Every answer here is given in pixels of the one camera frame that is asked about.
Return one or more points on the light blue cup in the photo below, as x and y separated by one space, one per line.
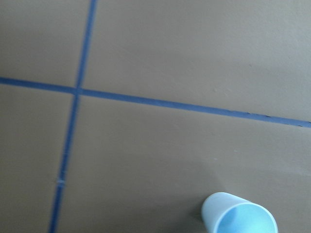
226 213

